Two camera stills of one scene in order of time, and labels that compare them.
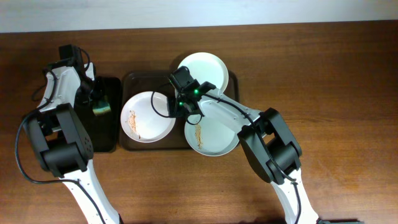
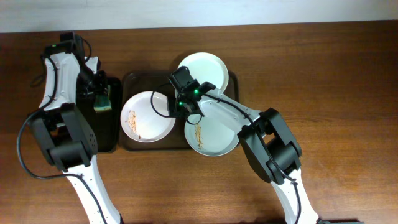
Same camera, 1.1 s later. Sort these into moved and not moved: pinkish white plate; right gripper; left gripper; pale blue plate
Moved: left gripper
Not moved: pale blue plate; pinkish white plate; right gripper
